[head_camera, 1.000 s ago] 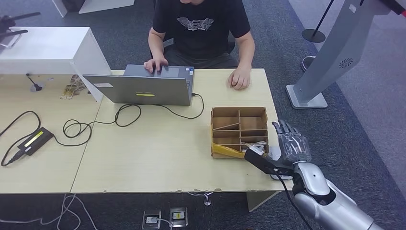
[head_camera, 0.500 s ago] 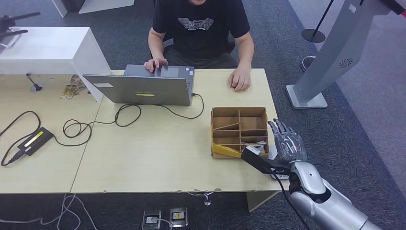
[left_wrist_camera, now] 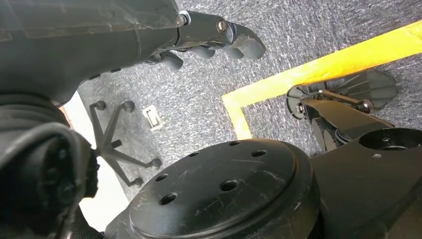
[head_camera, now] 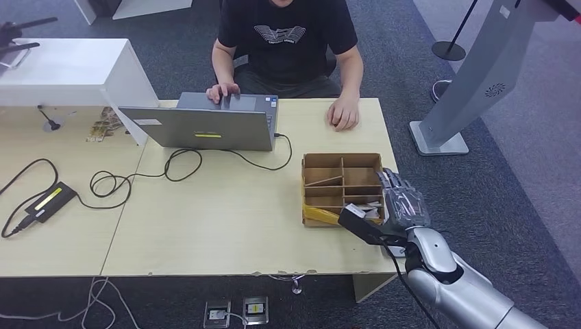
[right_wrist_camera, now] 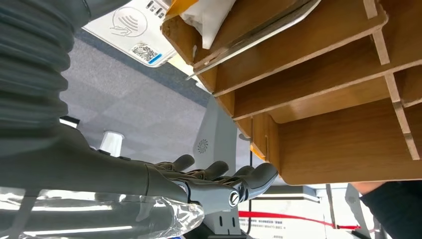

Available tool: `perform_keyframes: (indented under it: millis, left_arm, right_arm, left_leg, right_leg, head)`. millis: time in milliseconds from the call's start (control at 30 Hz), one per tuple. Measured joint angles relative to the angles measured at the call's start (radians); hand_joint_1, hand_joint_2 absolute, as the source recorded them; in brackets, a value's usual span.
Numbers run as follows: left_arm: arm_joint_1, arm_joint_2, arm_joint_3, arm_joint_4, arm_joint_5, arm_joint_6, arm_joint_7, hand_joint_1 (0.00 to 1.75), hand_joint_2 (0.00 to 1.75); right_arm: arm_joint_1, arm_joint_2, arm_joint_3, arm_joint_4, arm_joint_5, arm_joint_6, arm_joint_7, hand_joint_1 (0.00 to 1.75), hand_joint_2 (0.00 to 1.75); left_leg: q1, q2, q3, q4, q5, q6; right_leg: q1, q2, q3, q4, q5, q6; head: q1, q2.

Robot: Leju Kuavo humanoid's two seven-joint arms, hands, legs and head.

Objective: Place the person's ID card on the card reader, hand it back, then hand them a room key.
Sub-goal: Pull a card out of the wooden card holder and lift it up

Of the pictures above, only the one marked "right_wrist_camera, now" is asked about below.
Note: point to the grey card reader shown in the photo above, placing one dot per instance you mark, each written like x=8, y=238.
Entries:
x=132, y=36

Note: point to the person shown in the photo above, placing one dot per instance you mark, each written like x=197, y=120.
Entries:
x=395, y=211

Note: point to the grey kiosk stand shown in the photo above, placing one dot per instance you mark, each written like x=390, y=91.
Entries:
x=217, y=132

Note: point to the white paper packet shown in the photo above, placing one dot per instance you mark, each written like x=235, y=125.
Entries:
x=207, y=19

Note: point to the red barrier belt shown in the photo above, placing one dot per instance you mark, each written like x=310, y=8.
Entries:
x=280, y=216

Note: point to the cardboard divider box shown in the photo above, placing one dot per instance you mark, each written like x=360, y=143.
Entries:
x=329, y=148

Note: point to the black stanchion post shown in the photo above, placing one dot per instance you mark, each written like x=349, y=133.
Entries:
x=250, y=198

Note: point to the white cylinder post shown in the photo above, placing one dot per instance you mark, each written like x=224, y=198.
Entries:
x=112, y=143

